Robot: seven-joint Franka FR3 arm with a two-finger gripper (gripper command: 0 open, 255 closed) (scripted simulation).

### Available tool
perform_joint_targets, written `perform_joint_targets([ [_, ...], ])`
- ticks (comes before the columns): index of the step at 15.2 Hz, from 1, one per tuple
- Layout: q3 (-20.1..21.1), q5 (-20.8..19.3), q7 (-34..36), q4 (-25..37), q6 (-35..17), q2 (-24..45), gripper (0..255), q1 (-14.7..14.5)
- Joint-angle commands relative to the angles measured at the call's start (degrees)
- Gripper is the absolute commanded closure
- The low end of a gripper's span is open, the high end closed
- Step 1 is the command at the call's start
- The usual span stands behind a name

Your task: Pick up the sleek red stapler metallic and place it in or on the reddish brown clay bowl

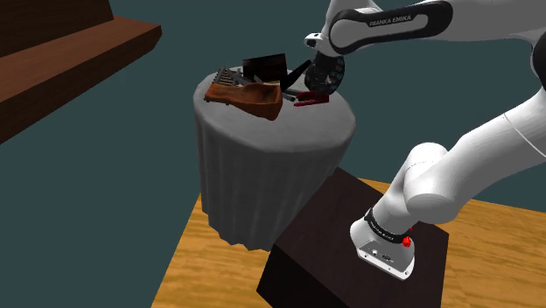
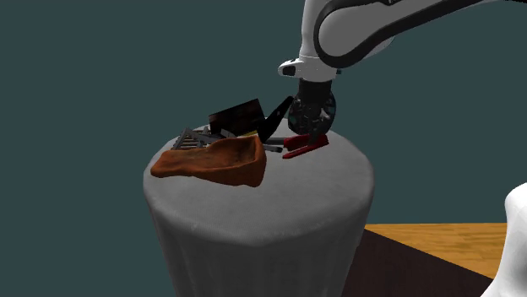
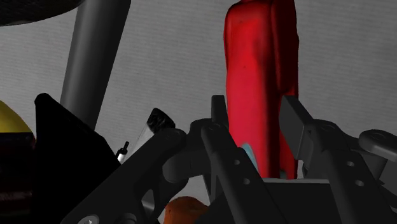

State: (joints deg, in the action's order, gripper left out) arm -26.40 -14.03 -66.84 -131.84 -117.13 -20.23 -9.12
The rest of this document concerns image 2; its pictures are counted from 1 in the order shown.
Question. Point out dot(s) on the yellow flat thing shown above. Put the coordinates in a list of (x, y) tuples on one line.
[(250, 133)]

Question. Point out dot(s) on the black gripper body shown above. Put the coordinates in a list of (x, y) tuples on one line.
[(309, 108)]

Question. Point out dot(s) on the brown shallow bowl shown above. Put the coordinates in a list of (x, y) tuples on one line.
[(214, 166)]

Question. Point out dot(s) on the dark brown box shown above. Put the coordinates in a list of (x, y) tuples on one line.
[(235, 118)]

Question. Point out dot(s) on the grey cloth-covered round table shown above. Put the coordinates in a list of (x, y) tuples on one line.
[(263, 222)]

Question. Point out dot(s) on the red stapler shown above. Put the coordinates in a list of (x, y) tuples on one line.
[(297, 143)]

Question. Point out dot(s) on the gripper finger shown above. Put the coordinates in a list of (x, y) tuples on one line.
[(272, 122), (320, 132)]

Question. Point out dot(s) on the grey slatted rack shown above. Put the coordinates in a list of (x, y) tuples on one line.
[(191, 140)]

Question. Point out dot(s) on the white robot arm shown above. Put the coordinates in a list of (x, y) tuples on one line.
[(350, 29)]

